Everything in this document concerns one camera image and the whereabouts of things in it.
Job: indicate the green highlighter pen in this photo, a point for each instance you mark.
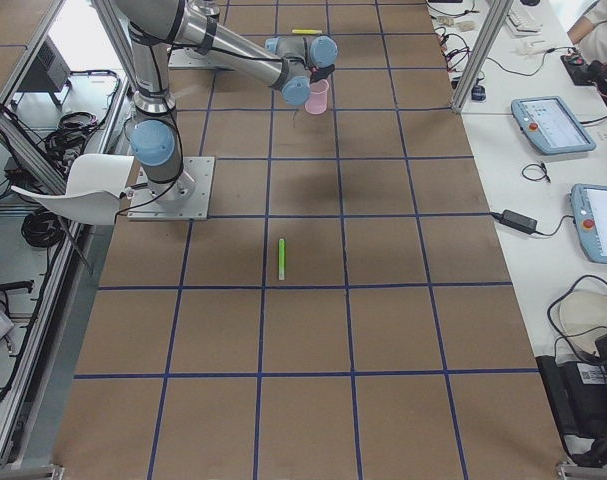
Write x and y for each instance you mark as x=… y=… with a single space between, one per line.
x=281 y=259

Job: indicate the upper teach pendant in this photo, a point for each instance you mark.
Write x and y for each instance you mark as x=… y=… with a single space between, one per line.
x=550 y=126

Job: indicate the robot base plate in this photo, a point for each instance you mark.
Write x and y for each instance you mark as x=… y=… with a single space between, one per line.
x=188 y=199

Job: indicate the yellow highlighter pen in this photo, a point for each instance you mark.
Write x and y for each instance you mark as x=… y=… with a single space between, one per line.
x=304 y=32

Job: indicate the teach pendant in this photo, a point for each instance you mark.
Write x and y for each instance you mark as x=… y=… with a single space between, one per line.
x=550 y=126
x=589 y=206

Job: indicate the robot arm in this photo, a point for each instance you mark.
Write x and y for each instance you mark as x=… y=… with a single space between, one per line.
x=169 y=47

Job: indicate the person in white shirt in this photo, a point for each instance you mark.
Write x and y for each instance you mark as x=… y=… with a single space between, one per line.
x=589 y=34

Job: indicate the pink mesh cup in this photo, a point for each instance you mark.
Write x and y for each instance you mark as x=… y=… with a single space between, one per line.
x=317 y=102

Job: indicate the aluminium frame post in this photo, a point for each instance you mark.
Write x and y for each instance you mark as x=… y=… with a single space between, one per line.
x=497 y=13

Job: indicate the black power brick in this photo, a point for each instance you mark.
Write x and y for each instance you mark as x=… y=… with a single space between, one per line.
x=516 y=221

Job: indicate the black device on table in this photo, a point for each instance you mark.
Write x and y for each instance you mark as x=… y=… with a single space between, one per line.
x=577 y=394

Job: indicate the lower teach pendant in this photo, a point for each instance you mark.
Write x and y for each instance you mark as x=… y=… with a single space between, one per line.
x=589 y=206

